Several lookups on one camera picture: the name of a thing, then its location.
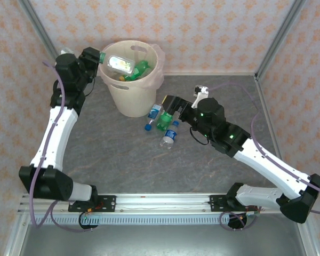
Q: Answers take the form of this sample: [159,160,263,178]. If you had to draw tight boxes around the aluminium table side rail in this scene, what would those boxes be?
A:
[253,75,295,193]

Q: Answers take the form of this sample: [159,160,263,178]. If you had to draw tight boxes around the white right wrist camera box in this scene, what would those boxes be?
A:
[191,85,210,109]

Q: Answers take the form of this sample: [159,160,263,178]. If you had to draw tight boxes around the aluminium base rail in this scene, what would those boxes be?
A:
[17,193,310,214]

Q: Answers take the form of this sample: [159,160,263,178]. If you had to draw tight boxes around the clear bottle fruit print label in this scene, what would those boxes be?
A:
[99,52,136,75]

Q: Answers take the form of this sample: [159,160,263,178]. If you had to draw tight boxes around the crushed bottle light blue label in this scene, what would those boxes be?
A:
[145,103,163,132]

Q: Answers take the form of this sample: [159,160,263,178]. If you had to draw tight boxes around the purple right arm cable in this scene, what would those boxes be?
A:
[206,82,320,231]

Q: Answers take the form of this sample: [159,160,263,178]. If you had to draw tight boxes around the aluminium frame post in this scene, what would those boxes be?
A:
[254,0,308,81]
[17,0,71,81]

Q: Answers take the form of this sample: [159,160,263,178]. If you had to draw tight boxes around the cream plastic bin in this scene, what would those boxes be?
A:
[97,39,161,118]

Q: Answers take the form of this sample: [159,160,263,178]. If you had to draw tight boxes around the blue label blue cap bottle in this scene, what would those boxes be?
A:
[159,121,180,149]

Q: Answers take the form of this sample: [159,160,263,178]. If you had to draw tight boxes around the grey sheet metal panel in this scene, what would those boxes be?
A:
[5,223,319,256]

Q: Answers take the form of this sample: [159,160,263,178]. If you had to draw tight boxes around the red and yellow wires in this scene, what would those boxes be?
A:
[85,202,105,215]
[244,204,261,216]

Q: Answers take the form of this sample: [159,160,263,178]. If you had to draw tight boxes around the green bottle yellow cap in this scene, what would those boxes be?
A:
[119,60,154,82]
[156,111,174,132]

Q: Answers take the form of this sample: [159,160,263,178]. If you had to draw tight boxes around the grey slotted cable duct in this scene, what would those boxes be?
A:
[28,215,297,226]

